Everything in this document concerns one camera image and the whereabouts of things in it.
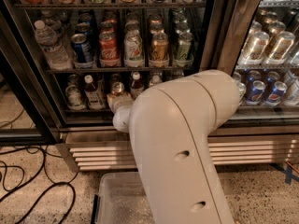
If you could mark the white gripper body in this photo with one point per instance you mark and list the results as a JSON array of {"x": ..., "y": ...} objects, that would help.
[{"x": 121, "y": 119}]

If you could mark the white green soda can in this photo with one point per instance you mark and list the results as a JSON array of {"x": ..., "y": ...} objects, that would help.
[{"x": 133, "y": 50}]

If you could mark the gold can behind glass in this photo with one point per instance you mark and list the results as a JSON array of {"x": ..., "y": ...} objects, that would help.
[
  {"x": 252, "y": 53},
  {"x": 278, "y": 48}
]

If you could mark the dark tea bottle white cap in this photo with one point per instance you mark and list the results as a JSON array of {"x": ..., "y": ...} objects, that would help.
[{"x": 136, "y": 85}]

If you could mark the red Coca-Cola can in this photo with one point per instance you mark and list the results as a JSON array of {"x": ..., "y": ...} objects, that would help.
[{"x": 109, "y": 51}]

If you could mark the clear water bottle right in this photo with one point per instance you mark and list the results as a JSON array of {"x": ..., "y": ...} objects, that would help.
[{"x": 175, "y": 74}]

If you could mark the large water bottle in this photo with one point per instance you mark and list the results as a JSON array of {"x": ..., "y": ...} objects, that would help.
[{"x": 52, "y": 47}]

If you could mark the clear water bottle middle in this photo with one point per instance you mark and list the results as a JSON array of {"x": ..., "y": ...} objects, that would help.
[{"x": 155, "y": 80}]

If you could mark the iced tea bottle white cap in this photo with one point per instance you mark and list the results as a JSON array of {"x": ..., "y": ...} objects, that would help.
[{"x": 93, "y": 93}]

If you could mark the blue Pepsi can behind glass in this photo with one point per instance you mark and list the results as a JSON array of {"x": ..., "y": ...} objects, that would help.
[{"x": 254, "y": 92}]

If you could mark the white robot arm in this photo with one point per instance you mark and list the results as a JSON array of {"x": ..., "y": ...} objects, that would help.
[{"x": 168, "y": 125}]

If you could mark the white green can behind glass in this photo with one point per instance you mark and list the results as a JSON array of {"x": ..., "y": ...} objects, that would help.
[{"x": 242, "y": 91}]

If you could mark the clear plastic storage bin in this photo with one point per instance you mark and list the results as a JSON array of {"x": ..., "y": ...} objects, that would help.
[{"x": 122, "y": 200}]

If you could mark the clear water bottle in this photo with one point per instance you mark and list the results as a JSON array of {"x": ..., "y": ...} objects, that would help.
[
  {"x": 175, "y": 74},
  {"x": 155, "y": 80}
]

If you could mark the green white can bottom shelf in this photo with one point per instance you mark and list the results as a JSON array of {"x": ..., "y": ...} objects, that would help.
[{"x": 74, "y": 97}]

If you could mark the blue tape on floor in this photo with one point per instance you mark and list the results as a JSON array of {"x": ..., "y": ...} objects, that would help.
[{"x": 289, "y": 176}]

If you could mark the stainless steel fridge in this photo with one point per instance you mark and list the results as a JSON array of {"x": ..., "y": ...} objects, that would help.
[{"x": 87, "y": 137}]

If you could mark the gold orange soda can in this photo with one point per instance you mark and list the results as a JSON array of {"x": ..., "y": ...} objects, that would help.
[{"x": 158, "y": 52}]

